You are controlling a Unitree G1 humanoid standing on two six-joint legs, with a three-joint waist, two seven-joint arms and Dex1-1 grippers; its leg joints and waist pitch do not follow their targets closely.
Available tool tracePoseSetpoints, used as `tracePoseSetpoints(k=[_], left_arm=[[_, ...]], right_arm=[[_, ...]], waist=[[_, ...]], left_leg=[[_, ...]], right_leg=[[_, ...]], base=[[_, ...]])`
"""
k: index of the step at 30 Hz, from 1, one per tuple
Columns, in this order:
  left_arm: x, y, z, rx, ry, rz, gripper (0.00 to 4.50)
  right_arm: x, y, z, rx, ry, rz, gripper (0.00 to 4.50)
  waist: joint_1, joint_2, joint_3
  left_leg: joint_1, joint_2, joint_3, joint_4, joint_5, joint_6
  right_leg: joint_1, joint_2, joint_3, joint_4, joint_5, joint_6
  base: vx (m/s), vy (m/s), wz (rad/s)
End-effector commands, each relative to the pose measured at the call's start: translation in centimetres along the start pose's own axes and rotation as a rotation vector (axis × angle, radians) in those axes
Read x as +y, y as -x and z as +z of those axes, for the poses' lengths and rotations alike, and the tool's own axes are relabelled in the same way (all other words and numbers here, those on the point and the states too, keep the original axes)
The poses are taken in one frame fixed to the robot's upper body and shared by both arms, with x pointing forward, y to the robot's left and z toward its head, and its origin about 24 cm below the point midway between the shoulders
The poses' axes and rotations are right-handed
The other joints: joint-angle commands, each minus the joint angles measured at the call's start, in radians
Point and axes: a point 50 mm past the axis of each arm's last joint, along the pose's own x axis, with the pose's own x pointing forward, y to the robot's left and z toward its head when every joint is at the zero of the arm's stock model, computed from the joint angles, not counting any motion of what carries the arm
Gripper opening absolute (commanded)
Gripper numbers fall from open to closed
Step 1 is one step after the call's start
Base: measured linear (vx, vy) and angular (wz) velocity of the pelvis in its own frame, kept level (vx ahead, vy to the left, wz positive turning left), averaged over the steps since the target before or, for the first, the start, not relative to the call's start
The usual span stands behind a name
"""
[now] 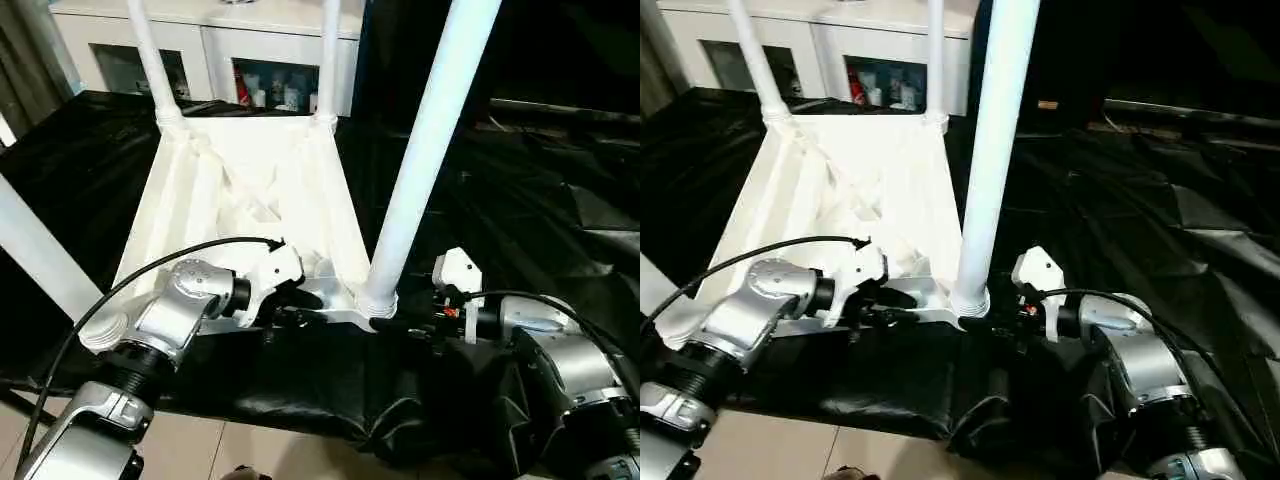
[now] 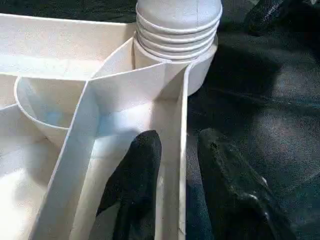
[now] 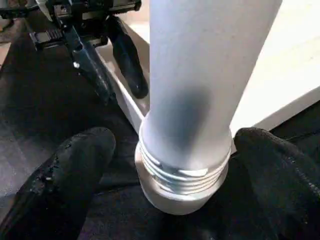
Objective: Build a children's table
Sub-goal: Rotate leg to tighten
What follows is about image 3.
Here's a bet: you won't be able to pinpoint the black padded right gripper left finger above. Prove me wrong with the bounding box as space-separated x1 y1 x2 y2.
0 126 117 240

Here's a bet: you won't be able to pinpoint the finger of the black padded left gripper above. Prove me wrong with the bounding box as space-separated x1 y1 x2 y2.
71 47 117 107
107 14 149 99

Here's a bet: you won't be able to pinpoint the black work mat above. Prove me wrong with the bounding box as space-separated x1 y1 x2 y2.
0 0 320 240

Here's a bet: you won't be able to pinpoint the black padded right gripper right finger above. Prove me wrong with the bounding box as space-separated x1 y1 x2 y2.
233 126 320 240

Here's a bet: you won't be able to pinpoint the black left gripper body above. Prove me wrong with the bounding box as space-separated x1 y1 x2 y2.
28 0 141 52

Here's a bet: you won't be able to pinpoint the white plastic table top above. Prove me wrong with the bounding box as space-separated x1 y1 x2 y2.
94 0 320 216

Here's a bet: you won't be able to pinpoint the white plastic table leg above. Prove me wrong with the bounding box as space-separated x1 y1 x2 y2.
138 0 283 198

